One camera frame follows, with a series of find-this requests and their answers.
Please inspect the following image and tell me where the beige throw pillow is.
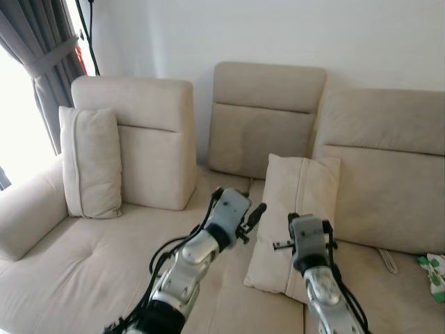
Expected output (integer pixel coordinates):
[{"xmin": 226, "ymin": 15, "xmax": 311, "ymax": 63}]
[
  {"xmin": 243, "ymin": 154, "xmax": 342, "ymax": 304},
  {"xmin": 58, "ymin": 106, "xmax": 124, "ymax": 221}
]

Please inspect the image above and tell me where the beige sofa back cushion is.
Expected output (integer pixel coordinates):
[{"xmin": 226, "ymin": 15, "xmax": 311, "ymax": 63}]
[
  {"xmin": 207, "ymin": 61, "xmax": 327, "ymax": 180},
  {"xmin": 311, "ymin": 87, "xmax": 445, "ymax": 257},
  {"xmin": 71, "ymin": 75, "xmax": 197, "ymax": 212}
]

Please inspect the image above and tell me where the beige fabric sofa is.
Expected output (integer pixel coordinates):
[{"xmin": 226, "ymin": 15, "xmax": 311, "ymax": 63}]
[{"xmin": 0, "ymin": 61, "xmax": 445, "ymax": 334}]

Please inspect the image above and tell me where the green and white cloth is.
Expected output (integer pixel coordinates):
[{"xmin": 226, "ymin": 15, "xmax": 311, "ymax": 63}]
[{"xmin": 416, "ymin": 253, "xmax": 445, "ymax": 304}]

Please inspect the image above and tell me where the grey curtain tieback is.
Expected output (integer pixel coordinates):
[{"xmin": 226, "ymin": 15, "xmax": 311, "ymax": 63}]
[{"xmin": 24, "ymin": 38, "xmax": 79, "ymax": 79}]

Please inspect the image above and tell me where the grey curtain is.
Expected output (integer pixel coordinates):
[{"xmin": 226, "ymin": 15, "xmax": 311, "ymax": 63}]
[{"xmin": 0, "ymin": 0, "xmax": 86, "ymax": 190}]

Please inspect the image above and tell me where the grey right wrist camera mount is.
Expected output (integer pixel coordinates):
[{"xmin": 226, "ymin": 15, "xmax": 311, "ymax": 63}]
[{"xmin": 289, "ymin": 216, "xmax": 332, "ymax": 260}]

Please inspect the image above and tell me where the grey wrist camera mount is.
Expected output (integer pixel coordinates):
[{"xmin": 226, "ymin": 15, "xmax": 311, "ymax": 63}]
[
  {"xmin": 289, "ymin": 216, "xmax": 332, "ymax": 260},
  {"xmin": 204, "ymin": 188, "xmax": 252, "ymax": 243}
]

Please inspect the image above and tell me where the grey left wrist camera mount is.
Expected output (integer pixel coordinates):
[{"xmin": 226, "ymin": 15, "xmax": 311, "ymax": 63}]
[{"xmin": 204, "ymin": 188, "xmax": 252, "ymax": 243}]

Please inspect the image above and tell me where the beige sofa strap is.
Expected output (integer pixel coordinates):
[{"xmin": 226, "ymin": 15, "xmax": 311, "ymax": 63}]
[{"xmin": 375, "ymin": 247, "xmax": 398, "ymax": 274}]

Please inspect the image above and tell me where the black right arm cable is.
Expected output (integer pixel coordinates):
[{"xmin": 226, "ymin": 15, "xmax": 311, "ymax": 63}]
[{"xmin": 327, "ymin": 264, "xmax": 371, "ymax": 334}]

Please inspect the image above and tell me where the thin black hanging cable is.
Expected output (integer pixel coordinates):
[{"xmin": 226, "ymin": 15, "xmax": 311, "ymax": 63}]
[{"xmin": 75, "ymin": 0, "xmax": 100, "ymax": 76}]

